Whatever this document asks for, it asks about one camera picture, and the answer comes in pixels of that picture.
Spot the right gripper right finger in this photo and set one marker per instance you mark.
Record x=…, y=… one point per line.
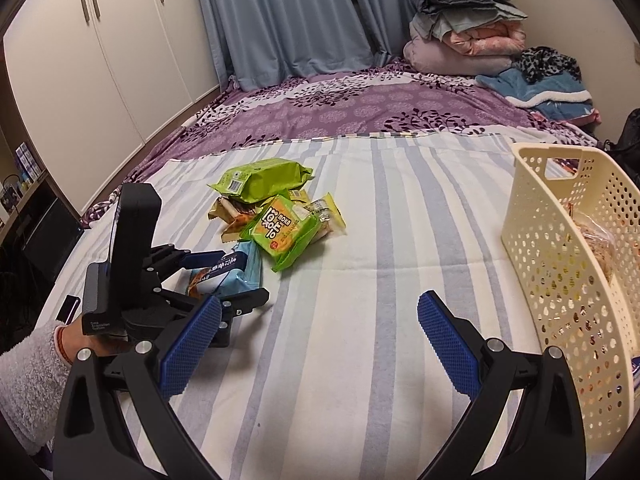
x=547, y=437

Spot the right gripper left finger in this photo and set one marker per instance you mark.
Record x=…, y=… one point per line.
x=92, y=439

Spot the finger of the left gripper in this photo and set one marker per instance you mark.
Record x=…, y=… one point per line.
x=217, y=260
x=244, y=302

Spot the light blue snack pack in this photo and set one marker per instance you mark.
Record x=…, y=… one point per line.
x=235, y=272

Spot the green orange cracker pack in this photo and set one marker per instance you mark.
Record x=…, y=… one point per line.
x=283, y=229

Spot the clear bag round crackers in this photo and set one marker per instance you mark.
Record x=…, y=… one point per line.
x=600, y=241

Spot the person left hand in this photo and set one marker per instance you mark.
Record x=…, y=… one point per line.
x=70, y=339

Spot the tan pastry snack pack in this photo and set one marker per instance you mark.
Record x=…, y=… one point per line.
x=233, y=215

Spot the grey fuzzy left sleeve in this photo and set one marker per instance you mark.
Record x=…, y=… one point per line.
x=33, y=377

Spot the green wafer snack pack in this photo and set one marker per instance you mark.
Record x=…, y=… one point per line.
x=254, y=182

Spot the dark side shelf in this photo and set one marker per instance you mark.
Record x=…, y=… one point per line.
x=37, y=238

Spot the striped white blue sheet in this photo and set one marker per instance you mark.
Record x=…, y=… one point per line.
x=334, y=378

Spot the small yellow snack pack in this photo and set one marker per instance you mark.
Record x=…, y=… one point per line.
x=331, y=219

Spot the cream perforated plastic basket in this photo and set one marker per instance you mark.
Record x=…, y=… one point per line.
x=594, y=322

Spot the white wardrobe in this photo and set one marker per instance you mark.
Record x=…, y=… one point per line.
x=96, y=80

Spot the blue grey curtain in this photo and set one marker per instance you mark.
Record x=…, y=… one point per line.
x=260, y=43

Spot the purple floral bedspread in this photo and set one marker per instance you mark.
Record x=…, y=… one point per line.
x=392, y=99

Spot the black bag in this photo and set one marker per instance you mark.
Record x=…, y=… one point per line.
x=626, y=152

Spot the folded grey blankets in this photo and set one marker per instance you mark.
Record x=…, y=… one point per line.
x=435, y=18

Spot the pink folded quilt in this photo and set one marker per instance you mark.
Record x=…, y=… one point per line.
x=485, y=50

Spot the blue white folded blanket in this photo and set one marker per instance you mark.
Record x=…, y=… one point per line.
x=560, y=98

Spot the black white patterned cloth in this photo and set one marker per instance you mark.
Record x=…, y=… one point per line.
x=537, y=63

